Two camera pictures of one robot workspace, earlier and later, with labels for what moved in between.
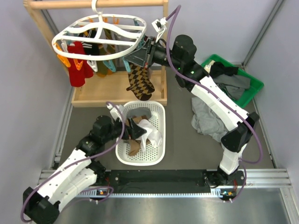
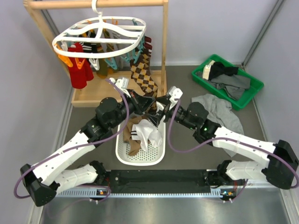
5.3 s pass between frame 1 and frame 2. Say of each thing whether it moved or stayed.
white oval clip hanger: moved
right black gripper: moved
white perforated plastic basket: stayed
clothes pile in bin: stayed
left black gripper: moved
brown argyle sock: moved
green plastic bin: stayed
